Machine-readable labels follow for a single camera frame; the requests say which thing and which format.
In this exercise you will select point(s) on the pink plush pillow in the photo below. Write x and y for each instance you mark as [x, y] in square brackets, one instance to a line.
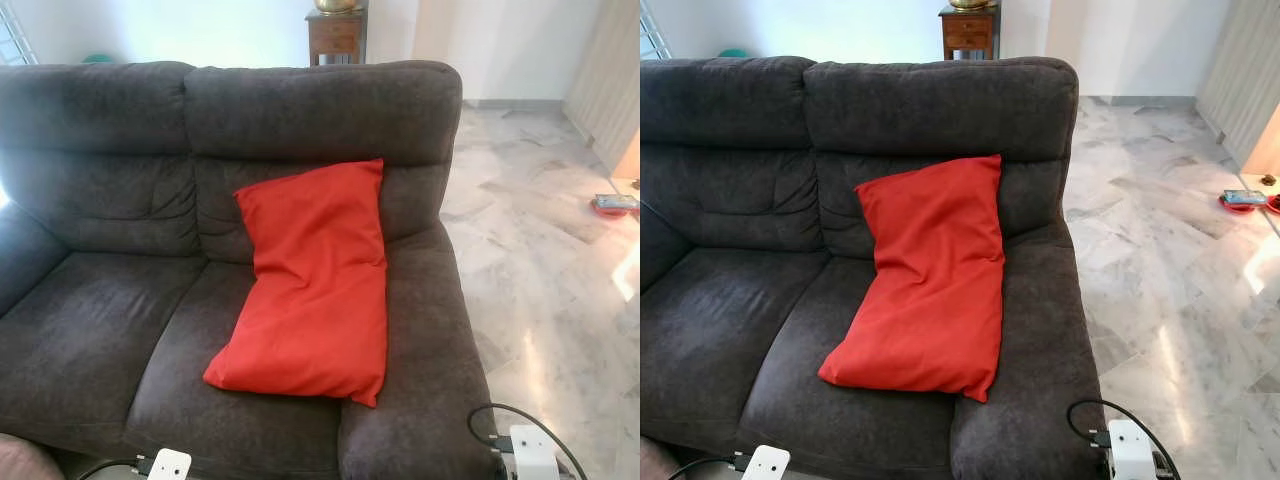
[25, 462]
[650, 466]

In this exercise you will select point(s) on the red pillow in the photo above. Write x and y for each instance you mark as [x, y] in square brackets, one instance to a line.
[930, 280]
[310, 290]

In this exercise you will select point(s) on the grey flat device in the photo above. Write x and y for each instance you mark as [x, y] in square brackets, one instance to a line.
[1245, 196]
[617, 201]

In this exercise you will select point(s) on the red tray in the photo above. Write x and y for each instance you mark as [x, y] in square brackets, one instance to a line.
[1228, 206]
[603, 211]

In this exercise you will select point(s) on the dark grey fabric sofa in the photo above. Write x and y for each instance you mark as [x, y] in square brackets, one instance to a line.
[100, 300]
[740, 300]

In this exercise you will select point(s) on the white vertical blinds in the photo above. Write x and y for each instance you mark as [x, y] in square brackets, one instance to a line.
[1240, 80]
[610, 80]

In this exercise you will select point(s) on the metal window grille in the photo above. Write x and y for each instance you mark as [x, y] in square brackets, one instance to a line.
[12, 45]
[652, 40]

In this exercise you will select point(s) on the green round object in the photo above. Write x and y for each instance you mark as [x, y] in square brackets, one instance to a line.
[100, 58]
[732, 53]

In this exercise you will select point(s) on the brown wooden side table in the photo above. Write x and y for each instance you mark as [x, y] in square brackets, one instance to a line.
[968, 32]
[335, 35]

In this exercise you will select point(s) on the brass pot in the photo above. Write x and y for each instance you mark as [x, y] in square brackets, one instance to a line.
[338, 5]
[970, 4]

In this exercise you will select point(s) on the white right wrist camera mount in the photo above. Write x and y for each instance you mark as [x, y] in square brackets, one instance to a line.
[533, 455]
[1130, 450]

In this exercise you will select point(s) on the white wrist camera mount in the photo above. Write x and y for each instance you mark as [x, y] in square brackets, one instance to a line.
[1130, 450]
[767, 464]
[168, 466]
[533, 455]

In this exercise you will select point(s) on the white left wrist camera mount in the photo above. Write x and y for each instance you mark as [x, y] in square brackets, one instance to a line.
[168, 466]
[767, 464]

